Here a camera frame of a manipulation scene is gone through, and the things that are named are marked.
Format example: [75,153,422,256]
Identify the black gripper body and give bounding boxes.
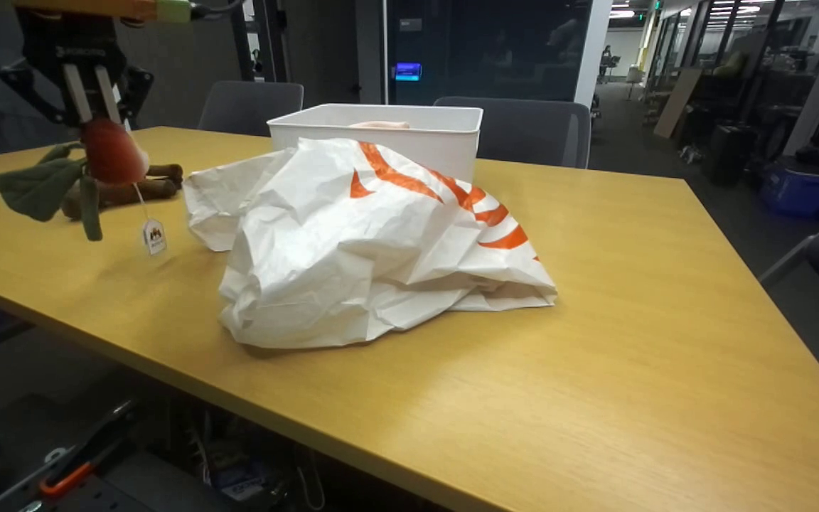
[14,8,135,71]

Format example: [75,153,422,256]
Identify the red plush tomato green leaf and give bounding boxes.
[0,118,172,260]

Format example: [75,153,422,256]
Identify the white orange print carrier bag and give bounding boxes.
[181,136,560,352]

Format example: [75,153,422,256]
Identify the brown plush animal toy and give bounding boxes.
[94,162,186,207]

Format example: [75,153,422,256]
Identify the blue lit display panel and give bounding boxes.
[391,59,427,87]

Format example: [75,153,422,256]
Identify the white plastic storage bin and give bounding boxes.
[264,99,488,185]

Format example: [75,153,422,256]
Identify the leaning cardboard panel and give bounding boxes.
[651,65,705,143]

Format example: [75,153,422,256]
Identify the blue plastic tub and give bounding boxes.
[759,153,819,222]

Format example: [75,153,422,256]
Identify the orange handled tool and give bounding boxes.
[38,462,94,503]

